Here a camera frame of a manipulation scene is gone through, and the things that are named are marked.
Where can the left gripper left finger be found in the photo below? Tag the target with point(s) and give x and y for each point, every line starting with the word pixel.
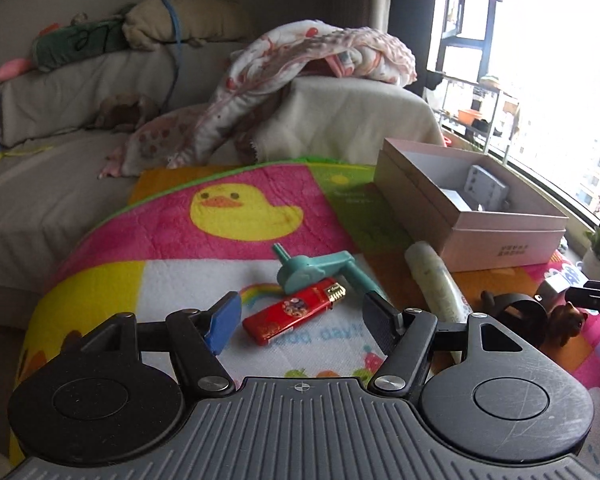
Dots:
pixel 197 338

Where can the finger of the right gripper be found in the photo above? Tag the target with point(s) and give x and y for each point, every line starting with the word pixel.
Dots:
pixel 586 296

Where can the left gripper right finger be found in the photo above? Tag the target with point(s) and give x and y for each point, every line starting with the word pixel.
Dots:
pixel 406 338

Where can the brown flocked cat figurine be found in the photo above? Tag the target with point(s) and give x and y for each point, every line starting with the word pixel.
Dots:
pixel 565 322

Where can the cream cosmetic tube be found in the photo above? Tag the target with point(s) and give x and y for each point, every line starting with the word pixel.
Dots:
pixel 442 295

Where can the red lighter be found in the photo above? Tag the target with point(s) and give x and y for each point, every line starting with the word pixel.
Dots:
pixel 293 311

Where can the white usb charger hub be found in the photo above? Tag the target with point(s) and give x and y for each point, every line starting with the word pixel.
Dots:
pixel 486 190

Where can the white small carton box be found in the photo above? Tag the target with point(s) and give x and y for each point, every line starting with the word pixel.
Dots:
pixel 456 199

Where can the colourful duck play mat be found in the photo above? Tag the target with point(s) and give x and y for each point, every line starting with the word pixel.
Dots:
pixel 188 247

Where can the pink cardboard box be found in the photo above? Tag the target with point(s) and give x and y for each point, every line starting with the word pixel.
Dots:
pixel 410 176

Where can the pink floral blanket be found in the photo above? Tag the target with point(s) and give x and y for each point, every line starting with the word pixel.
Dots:
pixel 190 135

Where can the brown plush toy on sofa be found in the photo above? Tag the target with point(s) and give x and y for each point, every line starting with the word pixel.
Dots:
pixel 124 112

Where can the beige covered sofa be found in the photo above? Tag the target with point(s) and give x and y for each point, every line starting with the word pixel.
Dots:
pixel 50 191

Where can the metal balcony shelf rack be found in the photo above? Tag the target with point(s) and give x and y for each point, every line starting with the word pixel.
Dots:
pixel 469 99

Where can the green plush toy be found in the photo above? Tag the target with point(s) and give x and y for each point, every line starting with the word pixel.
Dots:
pixel 57 46

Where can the beige pillow with blue strap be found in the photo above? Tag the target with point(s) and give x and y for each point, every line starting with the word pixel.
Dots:
pixel 150 22

